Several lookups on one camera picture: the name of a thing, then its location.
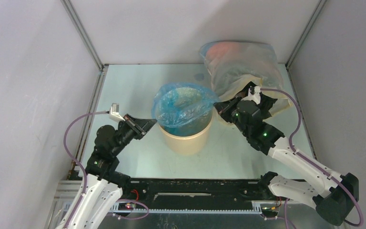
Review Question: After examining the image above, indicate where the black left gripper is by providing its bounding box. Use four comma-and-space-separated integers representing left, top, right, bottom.
111, 113, 157, 156

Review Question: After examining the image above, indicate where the blue plastic trash bag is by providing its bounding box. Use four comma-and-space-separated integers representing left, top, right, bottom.
151, 82, 221, 128

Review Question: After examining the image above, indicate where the cream plastic trash bin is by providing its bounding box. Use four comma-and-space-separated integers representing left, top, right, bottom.
158, 109, 214, 155

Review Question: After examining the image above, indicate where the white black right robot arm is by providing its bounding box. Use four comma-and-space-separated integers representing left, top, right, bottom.
214, 97, 359, 226

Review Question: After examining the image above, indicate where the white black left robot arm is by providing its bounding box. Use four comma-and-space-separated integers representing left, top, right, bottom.
57, 114, 157, 229

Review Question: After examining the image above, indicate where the large translucent storage bag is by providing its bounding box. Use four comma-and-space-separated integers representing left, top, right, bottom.
199, 41, 293, 118

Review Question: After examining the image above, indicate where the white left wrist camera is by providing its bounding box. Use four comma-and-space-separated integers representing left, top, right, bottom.
109, 103, 125, 122

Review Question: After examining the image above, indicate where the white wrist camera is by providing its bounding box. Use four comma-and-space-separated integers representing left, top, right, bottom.
242, 86, 261, 105
109, 103, 125, 122

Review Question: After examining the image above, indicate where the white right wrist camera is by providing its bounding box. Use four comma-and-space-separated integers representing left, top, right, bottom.
242, 86, 261, 105

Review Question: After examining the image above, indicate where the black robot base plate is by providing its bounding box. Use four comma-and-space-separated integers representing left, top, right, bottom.
122, 178, 284, 209

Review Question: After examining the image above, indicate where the aluminium corner frame rail right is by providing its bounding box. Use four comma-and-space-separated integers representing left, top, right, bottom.
285, 0, 328, 70

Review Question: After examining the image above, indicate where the aluminium corner frame rail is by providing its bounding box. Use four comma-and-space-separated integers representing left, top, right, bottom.
285, 0, 328, 70
60, 0, 109, 71

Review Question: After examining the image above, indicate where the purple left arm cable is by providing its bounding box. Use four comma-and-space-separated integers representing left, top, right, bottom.
61, 110, 151, 229

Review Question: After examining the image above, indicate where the grey slotted cable duct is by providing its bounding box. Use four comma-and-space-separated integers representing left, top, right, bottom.
108, 203, 262, 214

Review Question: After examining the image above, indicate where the aluminium corner frame rail left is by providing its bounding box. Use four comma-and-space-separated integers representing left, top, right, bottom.
60, 0, 109, 71

